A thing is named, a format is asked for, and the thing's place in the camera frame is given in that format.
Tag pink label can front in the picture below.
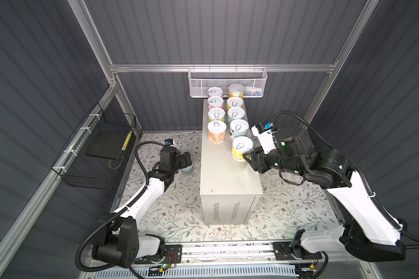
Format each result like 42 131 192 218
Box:
207 87 223 98

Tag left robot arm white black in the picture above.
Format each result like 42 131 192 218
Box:
91 144 193 269

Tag orange label can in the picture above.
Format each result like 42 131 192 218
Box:
228 83 245 99

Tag pink label can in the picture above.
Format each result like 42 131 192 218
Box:
207 96 224 109
207 87 223 98

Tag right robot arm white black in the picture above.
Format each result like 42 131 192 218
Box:
243 122 406 262

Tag yellow marker pen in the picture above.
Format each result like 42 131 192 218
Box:
121 131 132 151

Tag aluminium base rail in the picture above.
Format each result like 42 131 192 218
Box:
80 241 382 279

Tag teal label can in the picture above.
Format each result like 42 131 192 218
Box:
227 107 246 123

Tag yellow label can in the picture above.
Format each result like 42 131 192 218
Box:
207 108 226 122

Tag right black corrugated cable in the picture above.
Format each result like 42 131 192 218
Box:
271 110 419 249

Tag floral patterned mat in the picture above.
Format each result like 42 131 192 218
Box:
139 131 338 242

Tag tubes in white basket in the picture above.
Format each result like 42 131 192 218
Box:
243 86 263 98

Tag white wire mesh basket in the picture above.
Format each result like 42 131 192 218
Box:
187 66 268 98

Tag black corrugated cable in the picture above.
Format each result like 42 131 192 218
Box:
271 110 419 249
74 141 166 279

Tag left black corrugated cable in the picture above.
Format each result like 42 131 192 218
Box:
74 141 166 279

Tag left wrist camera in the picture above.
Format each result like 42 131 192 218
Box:
165 138 175 146

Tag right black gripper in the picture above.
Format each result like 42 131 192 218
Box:
239 143 299 178

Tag black wire wall basket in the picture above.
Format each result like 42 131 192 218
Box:
52 105 137 190

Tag white metal cabinet counter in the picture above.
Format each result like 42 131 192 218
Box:
200 99 263 226

